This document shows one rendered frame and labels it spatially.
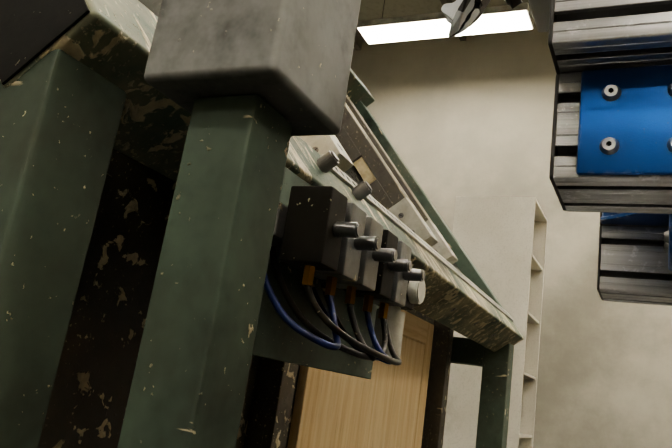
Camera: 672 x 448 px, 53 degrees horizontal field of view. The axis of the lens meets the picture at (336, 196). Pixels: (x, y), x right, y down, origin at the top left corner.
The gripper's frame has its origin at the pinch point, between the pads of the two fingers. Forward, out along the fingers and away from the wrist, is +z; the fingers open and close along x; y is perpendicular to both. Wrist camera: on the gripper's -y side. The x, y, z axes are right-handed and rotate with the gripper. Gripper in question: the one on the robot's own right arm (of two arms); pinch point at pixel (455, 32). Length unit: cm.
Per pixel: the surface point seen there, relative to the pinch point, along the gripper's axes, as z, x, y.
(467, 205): -17, -347, 111
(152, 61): 46, 89, -30
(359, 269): 52, 48, -34
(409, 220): 38.1, -26.4, -2.7
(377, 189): 35.5, -26.4, 9.4
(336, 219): 48, 58, -34
